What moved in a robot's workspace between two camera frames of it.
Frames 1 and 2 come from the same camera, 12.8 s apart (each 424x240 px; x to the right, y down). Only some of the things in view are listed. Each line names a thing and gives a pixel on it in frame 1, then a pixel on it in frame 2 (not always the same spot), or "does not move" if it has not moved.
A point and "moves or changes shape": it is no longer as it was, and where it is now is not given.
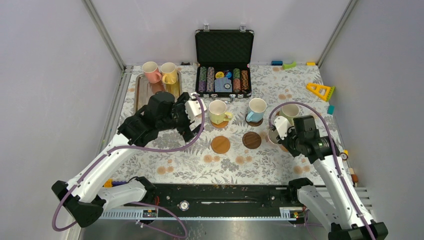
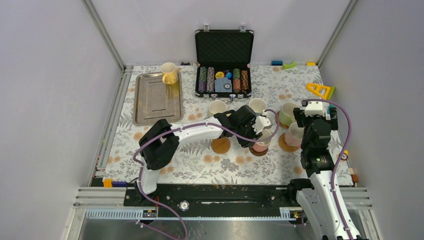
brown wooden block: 354,177 does not move
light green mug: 289,111 does not move
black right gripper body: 292,141 → 305,121
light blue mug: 257,107 does not move
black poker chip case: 222,68 does not move
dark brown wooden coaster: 251,140 moves or changes shape
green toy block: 289,66 does not move
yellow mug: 170,72 does not move
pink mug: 152,73 → 263,146
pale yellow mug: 217,112 does not move
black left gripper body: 179,119 → 247,130
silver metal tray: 144,92 does not move
